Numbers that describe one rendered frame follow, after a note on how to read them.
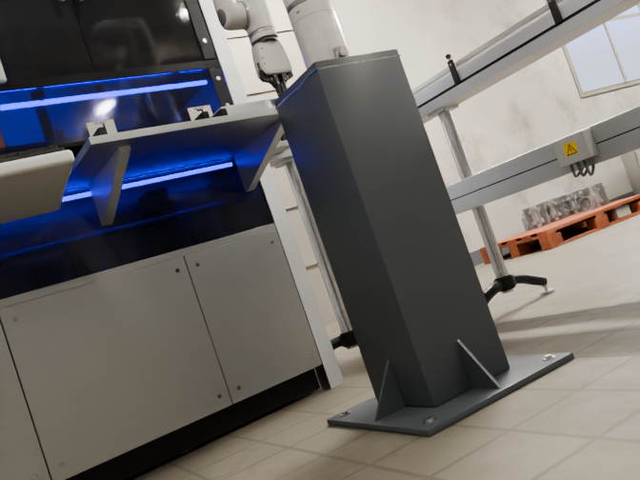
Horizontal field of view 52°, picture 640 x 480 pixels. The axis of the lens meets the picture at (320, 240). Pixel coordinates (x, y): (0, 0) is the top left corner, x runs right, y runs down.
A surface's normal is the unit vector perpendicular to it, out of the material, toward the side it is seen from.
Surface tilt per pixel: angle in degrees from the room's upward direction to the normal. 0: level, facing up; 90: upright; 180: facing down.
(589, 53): 90
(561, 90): 90
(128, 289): 90
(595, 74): 90
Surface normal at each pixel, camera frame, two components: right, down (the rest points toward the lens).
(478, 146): 0.44, -0.19
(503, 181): -0.79, 0.25
